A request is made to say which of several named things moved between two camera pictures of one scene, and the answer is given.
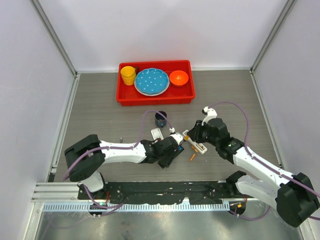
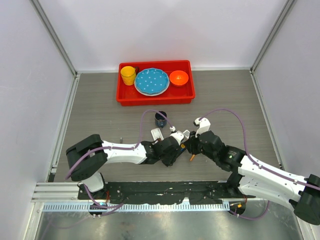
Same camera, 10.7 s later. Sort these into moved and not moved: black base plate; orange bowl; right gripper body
Moved: right gripper body
Not moved: orange bowl; black base plate
